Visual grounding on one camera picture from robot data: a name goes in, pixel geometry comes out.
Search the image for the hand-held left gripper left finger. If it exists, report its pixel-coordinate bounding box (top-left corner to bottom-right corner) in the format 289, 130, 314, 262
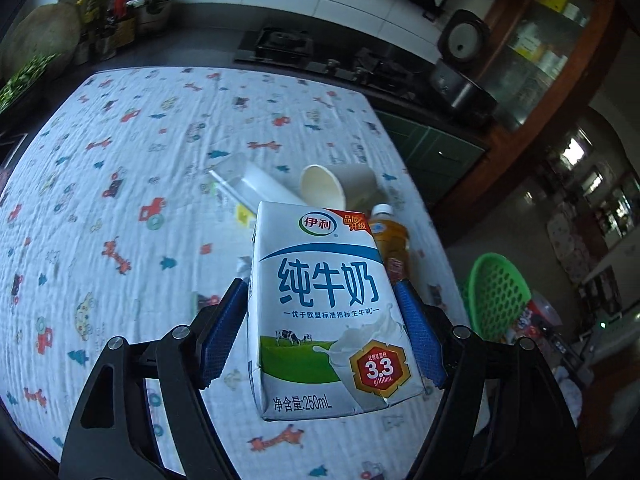
59, 276, 250, 480

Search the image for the round wooden chopping board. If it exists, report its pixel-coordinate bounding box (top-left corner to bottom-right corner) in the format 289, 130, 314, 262
0, 2, 84, 79

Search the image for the blue white milk carton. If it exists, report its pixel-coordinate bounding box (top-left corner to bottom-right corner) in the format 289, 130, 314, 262
246, 200, 427, 422

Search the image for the black rice cooker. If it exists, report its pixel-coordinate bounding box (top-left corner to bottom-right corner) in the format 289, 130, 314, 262
429, 7, 499, 129

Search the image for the wooden glass door cabinet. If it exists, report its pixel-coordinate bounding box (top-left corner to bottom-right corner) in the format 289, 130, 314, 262
430, 0, 629, 222

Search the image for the clear plastic cup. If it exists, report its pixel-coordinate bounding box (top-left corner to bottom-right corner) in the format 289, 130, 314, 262
209, 152, 306, 221

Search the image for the green kitchen cabinet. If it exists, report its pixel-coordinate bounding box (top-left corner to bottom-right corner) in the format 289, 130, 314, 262
375, 107, 489, 197

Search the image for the green plastic waste basket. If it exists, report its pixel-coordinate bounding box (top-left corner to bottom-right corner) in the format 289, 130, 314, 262
461, 252, 534, 344

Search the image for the bowl of green vegetables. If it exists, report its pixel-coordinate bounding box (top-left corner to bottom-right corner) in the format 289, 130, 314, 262
0, 52, 64, 116

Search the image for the orange drink bottle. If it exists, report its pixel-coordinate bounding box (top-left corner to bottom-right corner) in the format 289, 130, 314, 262
370, 203, 412, 284

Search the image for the white printed tablecloth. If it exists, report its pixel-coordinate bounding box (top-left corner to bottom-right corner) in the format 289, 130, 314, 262
0, 67, 477, 480

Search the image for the black gas stove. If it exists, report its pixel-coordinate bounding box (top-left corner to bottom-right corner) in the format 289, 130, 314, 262
234, 26, 426, 92

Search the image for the metal utensil container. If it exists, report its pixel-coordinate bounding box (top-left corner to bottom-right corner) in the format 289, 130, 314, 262
137, 0, 174, 36

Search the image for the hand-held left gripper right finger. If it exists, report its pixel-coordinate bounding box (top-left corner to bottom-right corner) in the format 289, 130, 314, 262
394, 279, 587, 480

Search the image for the group of condiment bottles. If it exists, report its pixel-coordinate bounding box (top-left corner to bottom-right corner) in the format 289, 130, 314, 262
75, 0, 139, 64

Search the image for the white paper cup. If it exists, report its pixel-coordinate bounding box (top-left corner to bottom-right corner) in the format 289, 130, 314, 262
299, 162, 381, 211

